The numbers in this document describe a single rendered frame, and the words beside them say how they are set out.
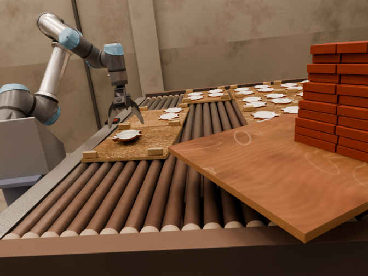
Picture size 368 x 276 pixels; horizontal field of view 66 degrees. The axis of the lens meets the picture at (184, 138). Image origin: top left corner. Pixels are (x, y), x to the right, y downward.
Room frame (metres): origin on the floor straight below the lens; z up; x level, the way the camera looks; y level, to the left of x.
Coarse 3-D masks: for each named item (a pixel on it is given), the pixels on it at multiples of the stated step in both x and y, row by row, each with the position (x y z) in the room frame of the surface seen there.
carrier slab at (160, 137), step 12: (120, 132) 1.39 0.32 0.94; (144, 132) 1.34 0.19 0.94; (156, 132) 1.32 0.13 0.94; (168, 132) 1.30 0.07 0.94; (180, 132) 1.32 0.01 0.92; (108, 144) 1.21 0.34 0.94; (120, 144) 1.19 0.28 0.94; (132, 144) 1.18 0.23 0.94; (144, 144) 1.16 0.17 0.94; (156, 144) 1.14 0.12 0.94; (168, 144) 1.12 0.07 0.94; (108, 156) 1.06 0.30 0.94; (120, 156) 1.04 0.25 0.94; (132, 156) 1.03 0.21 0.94; (144, 156) 1.01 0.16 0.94; (156, 156) 1.00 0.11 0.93
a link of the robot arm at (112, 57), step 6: (108, 48) 1.20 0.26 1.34; (114, 48) 1.20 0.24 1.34; (120, 48) 1.22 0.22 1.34; (102, 54) 1.23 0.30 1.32; (108, 54) 1.20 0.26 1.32; (114, 54) 1.20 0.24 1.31; (120, 54) 1.21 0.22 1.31; (102, 60) 1.23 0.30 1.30; (108, 60) 1.20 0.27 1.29; (114, 60) 1.20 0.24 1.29; (120, 60) 1.21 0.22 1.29; (108, 66) 1.21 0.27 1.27; (114, 66) 1.20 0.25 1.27; (120, 66) 1.21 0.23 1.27
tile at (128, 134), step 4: (124, 132) 1.25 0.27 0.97; (128, 132) 1.24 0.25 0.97; (132, 132) 1.24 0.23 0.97; (136, 132) 1.23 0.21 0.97; (140, 132) 1.25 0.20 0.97; (116, 136) 1.19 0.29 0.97; (120, 136) 1.19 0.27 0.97; (124, 136) 1.18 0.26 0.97; (128, 136) 1.17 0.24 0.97; (132, 136) 1.17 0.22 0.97; (136, 136) 1.19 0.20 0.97; (120, 140) 1.16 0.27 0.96; (124, 140) 1.15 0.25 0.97
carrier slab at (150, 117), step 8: (144, 112) 1.81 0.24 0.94; (152, 112) 1.78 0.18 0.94; (160, 112) 1.75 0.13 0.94; (184, 112) 1.68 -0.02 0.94; (128, 120) 1.63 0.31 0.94; (136, 120) 1.60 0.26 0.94; (144, 120) 1.58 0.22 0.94; (152, 120) 1.56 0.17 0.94; (160, 120) 1.54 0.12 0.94; (184, 120) 1.52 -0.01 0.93
